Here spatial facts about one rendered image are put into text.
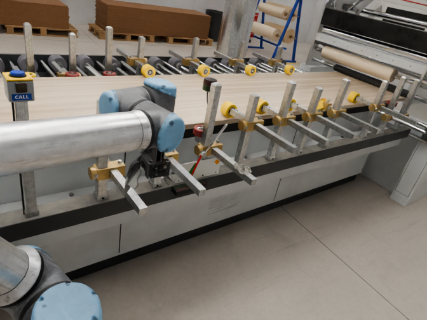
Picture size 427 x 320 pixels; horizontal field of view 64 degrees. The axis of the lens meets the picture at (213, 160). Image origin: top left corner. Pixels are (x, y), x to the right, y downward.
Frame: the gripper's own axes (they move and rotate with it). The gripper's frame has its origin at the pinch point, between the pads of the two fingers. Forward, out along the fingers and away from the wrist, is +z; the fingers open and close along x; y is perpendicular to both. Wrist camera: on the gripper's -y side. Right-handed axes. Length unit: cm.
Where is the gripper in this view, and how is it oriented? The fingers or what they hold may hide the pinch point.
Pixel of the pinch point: (147, 187)
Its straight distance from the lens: 114.8
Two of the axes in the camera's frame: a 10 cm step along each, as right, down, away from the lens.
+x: 8.3, -1.3, 5.4
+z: -1.8, 8.6, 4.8
